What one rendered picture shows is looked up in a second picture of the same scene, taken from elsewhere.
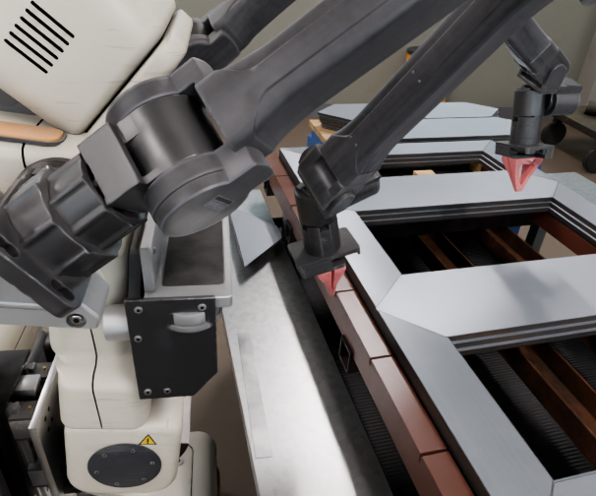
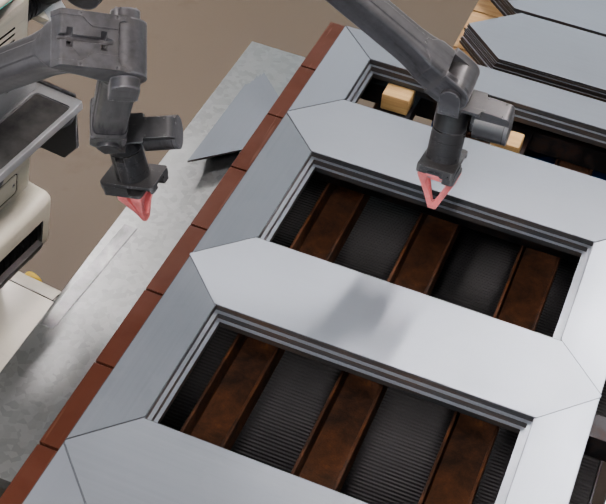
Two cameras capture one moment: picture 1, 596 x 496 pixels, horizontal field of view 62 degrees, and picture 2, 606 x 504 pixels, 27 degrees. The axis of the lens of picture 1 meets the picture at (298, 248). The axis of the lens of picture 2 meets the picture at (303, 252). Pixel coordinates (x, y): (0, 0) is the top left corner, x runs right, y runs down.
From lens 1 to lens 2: 1.64 m
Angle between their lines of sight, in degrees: 29
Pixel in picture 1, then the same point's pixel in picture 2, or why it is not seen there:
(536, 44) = (415, 62)
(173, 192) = not seen: outside the picture
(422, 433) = (113, 351)
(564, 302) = (371, 338)
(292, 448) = (72, 332)
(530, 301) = (339, 320)
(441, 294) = (265, 271)
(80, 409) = not seen: outside the picture
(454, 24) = not seen: hidden behind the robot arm
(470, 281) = (312, 276)
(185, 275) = not seen: outside the picture
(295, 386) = (124, 292)
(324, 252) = (121, 179)
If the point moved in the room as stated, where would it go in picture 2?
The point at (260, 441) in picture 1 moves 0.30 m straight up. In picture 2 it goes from (54, 314) to (43, 194)
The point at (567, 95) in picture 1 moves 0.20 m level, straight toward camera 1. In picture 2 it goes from (489, 125) to (380, 151)
